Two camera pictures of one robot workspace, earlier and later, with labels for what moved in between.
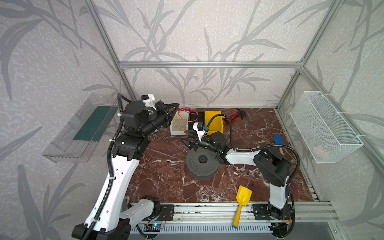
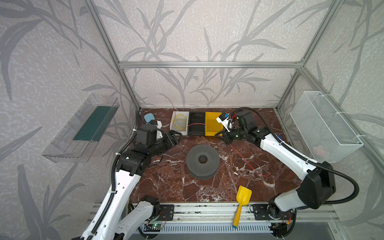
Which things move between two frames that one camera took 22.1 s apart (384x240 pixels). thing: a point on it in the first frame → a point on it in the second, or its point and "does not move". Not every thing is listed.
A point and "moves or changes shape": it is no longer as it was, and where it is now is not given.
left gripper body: x=163 y=111 → x=171 y=139
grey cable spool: x=199 y=170 does not move
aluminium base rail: x=217 y=218 does not move
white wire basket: x=326 y=134 does not move
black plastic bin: x=199 y=117 does not move
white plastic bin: x=175 y=128 does not move
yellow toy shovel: x=243 y=196 does not move
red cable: x=185 y=120 moves or changes shape
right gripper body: x=196 y=144 → x=229 y=135
